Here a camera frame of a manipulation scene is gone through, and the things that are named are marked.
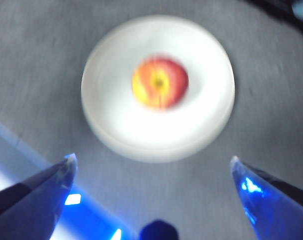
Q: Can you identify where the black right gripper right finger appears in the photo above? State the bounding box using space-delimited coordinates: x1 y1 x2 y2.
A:
229 155 303 240

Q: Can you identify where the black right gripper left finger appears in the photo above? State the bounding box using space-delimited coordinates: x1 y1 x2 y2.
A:
0 153 78 240

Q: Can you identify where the pale yellow plate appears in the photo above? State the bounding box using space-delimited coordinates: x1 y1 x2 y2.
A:
80 14 236 163

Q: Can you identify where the red yellow apple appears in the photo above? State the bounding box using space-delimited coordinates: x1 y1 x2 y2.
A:
131 56 189 110

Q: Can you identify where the black plate rack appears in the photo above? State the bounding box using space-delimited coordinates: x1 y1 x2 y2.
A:
243 0 303 38

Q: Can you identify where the blue plate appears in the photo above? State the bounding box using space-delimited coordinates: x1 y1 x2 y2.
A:
291 0 303 20

